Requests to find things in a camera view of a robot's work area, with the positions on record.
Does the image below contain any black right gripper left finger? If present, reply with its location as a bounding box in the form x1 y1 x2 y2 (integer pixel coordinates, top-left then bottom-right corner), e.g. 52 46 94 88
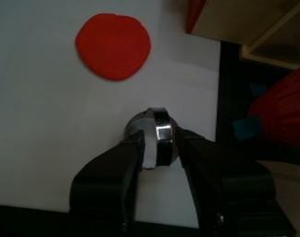
68 131 146 237

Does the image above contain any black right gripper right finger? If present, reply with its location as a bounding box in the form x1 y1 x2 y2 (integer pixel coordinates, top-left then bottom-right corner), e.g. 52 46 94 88
174 125 298 237

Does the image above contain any round metal dough cutter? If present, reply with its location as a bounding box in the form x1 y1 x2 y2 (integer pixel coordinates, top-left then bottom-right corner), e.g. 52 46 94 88
123 106 181 170

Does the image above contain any red bowl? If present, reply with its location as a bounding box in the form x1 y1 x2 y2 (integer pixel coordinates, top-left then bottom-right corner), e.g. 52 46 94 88
246 62 300 151

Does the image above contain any flat red dough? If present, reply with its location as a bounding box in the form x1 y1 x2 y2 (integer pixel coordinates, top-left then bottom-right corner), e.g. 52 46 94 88
75 12 152 82

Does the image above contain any light wooden drawer cabinet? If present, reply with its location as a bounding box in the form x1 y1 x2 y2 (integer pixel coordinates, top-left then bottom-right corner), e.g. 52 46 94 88
185 0 300 71

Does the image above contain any beige wooden board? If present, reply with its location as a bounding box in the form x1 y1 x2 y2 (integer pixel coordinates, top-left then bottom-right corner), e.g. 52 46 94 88
255 159 300 237

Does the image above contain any blue tape piece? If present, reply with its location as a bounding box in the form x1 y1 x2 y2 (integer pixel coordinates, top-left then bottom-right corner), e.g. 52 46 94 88
231 115 263 142

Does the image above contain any white cutting mat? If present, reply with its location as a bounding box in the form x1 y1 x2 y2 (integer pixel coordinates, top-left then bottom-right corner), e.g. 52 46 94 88
0 0 222 230

